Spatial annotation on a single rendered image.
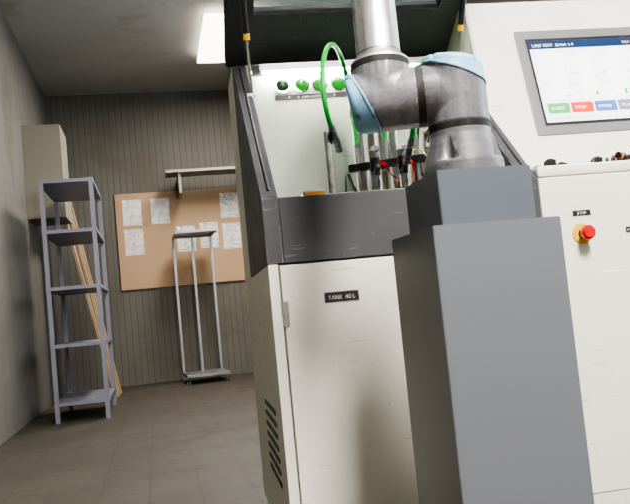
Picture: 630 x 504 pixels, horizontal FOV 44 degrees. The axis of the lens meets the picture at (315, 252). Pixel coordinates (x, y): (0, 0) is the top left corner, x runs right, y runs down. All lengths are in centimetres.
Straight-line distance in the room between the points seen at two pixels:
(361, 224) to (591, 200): 60
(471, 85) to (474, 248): 32
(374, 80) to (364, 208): 48
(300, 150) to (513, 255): 119
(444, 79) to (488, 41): 98
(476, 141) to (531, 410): 49
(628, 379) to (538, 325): 74
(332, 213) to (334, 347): 32
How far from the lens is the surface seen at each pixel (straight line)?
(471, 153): 144
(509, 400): 139
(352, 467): 189
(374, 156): 217
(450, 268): 134
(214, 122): 934
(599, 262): 208
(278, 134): 244
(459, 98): 147
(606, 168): 213
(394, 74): 149
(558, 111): 240
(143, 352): 902
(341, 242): 186
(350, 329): 186
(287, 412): 185
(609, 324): 209
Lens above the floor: 68
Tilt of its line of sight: 4 degrees up
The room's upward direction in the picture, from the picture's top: 6 degrees counter-clockwise
